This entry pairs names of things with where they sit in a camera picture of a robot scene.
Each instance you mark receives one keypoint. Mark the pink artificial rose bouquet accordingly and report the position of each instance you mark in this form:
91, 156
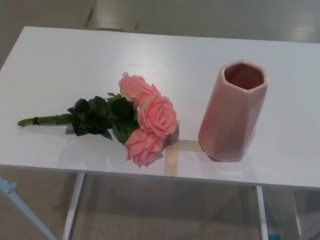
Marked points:
157, 115

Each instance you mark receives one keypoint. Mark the pink faceted ceramic vase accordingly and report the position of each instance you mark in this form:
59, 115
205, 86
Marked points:
225, 120

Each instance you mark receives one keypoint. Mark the short beige masking tape strip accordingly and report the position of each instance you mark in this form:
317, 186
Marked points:
187, 146

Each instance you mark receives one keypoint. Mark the white metal table leg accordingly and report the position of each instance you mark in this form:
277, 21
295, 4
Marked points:
262, 212
73, 202
295, 212

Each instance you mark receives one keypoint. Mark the light blue metal frame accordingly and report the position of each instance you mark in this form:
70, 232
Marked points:
22, 207

